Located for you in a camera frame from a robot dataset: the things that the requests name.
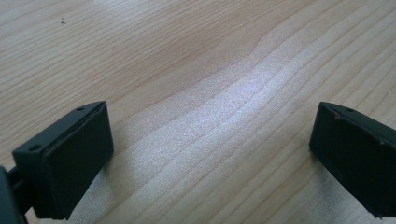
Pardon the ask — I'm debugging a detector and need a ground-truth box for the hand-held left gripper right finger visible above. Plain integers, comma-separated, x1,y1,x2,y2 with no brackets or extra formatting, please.
308,101,396,219

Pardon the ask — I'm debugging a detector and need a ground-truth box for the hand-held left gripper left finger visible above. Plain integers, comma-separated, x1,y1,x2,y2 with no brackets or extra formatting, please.
11,100,115,220

